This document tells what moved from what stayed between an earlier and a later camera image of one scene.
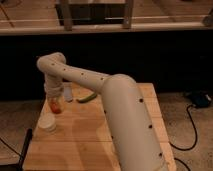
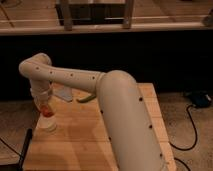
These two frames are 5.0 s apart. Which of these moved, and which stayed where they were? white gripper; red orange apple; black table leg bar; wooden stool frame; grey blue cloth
Moved: red orange apple; white gripper
Stayed: grey blue cloth; black table leg bar; wooden stool frame
